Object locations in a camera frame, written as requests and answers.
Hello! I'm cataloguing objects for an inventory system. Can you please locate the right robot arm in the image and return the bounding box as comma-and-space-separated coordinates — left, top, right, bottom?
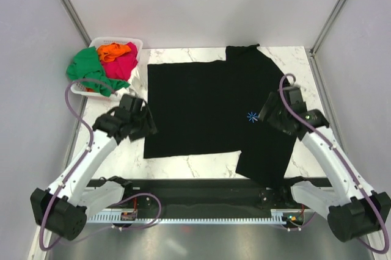
258, 86, 390, 245

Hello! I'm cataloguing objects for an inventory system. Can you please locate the green t-shirt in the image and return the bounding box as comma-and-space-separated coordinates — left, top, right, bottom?
66, 47, 130, 97

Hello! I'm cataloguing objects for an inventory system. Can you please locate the white slotted cable duct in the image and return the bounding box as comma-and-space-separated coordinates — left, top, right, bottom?
87, 209, 286, 225

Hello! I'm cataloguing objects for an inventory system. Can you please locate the right aluminium frame post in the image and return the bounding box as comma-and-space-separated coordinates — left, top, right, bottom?
308, 0, 348, 58

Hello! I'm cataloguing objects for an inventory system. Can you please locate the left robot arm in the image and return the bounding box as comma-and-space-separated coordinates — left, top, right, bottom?
30, 95, 157, 241

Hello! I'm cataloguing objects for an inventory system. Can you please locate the orange t-shirt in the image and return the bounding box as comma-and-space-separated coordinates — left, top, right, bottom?
97, 43, 131, 62

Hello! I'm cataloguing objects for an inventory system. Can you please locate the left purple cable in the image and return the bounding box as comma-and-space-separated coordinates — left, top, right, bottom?
39, 79, 162, 252

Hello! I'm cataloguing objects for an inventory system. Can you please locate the white plastic basket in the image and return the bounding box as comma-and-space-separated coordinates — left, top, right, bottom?
67, 37, 144, 101

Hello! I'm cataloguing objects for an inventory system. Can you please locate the white t-shirt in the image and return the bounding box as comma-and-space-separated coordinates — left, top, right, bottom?
117, 67, 147, 100

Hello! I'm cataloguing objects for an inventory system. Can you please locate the aluminium front rail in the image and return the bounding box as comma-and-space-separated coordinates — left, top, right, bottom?
42, 185, 376, 212

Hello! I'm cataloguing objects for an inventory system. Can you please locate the black t-shirt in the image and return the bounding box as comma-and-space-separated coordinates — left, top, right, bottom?
144, 45, 296, 189

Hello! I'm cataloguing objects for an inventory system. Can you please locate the red pink t-shirt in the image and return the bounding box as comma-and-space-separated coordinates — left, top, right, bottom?
100, 42, 138, 81

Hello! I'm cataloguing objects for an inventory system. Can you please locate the aluminium frame post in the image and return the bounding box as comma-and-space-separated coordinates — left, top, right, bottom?
60, 0, 92, 46
308, 0, 348, 58

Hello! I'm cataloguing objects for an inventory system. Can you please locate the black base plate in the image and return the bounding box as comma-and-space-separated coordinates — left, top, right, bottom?
88, 176, 334, 220

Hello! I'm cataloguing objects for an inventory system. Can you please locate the left aluminium frame post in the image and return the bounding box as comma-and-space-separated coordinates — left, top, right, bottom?
60, 0, 92, 46

